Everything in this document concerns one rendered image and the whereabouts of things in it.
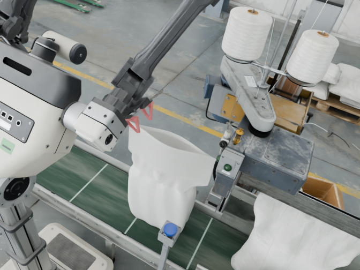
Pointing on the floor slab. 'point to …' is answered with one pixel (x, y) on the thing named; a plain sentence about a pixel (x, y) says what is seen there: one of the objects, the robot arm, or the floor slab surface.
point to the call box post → (163, 256)
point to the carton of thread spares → (324, 191)
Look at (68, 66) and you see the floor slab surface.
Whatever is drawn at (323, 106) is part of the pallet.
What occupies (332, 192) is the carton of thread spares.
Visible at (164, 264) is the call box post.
